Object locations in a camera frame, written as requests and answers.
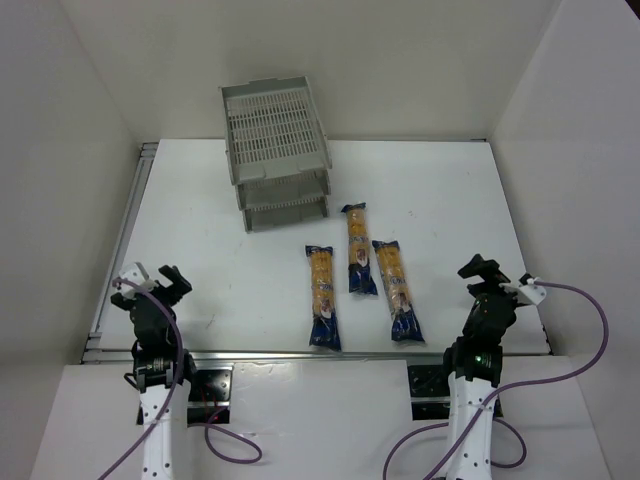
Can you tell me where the spaghetti pasta bag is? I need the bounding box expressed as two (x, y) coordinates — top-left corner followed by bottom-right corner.
(305, 245), (342, 352)
(372, 240), (425, 343)
(341, 203), (378, 296)

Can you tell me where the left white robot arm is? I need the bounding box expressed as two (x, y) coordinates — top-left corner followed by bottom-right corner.
(101, 262), (195, 479)

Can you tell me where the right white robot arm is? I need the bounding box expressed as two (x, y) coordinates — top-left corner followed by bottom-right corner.
(436, 254), (516, 479)

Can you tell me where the grey three-tier tray shelf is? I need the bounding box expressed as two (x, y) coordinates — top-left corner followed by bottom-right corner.
(220, 76), (332, 232)

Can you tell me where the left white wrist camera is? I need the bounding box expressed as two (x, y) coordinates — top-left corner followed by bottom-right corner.
(112, 262), (156, 299)

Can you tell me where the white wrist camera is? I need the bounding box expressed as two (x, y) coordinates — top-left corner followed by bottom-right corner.
(112, 262), (156, 299)
(500, 273), (547, 307)

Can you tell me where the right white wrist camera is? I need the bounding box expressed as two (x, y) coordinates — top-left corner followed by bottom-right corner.
(500, 273), (547, 307)

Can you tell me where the aluminium frame rail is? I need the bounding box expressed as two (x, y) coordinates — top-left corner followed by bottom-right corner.
(79, 141), (554, 365)

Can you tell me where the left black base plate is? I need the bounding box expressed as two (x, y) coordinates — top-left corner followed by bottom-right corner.
(187, 367), (232, 426)

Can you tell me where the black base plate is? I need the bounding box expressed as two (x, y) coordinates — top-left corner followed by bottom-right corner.
(406, 363), (503, 422)
(187, 367), (232, 426)

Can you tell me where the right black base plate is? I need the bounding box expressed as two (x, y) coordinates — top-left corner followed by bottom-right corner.
(406, 363), (503, 422)

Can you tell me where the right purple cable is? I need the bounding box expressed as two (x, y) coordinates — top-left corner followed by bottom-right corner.
(382, 281), (610, 480)

